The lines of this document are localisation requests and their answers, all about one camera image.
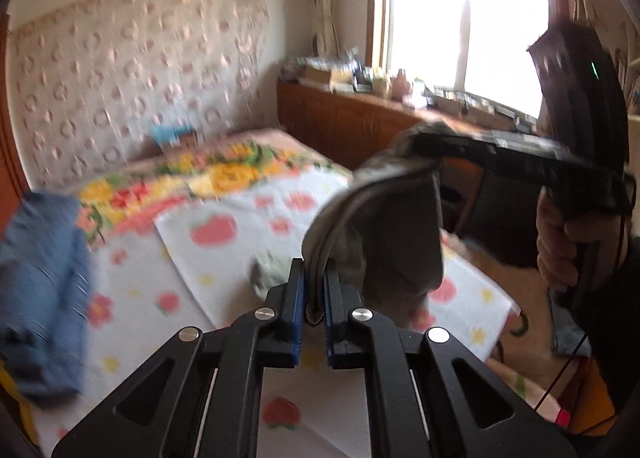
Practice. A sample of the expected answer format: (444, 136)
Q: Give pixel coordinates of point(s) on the pink bottle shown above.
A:
(400, 83)

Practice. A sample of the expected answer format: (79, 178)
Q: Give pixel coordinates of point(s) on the small blue box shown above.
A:
(170, 133)

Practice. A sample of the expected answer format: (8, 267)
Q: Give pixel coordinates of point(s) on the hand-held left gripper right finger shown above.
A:
(330, 323)

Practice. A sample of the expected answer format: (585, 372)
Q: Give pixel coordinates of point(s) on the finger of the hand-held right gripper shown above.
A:
(455, 146)

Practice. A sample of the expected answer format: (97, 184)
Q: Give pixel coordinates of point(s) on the grey pants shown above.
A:
(390, 228)

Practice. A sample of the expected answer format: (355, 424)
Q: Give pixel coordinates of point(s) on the white strawberry print sheet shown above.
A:
(240, 268)

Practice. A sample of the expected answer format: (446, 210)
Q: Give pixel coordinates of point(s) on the wooden framed window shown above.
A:
(450, 13)

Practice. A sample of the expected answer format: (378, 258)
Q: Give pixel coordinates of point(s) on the long wooden cabinet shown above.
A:
(340, 123)

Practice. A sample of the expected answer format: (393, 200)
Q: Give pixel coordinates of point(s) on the circle patterned wall cloth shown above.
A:
(125, 63)

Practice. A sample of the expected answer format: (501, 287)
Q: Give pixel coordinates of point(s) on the colourful floral blanket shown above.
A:
(225, 173)

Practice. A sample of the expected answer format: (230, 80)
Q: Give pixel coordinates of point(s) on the folded blue jeans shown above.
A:
(45, 288)

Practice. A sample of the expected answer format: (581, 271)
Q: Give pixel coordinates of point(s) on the white flower print sheet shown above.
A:
(140, 308)

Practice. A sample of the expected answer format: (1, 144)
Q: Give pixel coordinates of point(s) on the open cardboard box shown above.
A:
(317, 74)

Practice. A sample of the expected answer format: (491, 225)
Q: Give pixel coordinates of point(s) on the person's right forearm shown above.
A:
(620, 313)

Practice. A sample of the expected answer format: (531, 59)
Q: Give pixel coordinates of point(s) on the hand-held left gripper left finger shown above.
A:
(298, 313)

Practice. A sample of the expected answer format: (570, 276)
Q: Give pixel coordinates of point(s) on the person's right hand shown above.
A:
(552, 243)

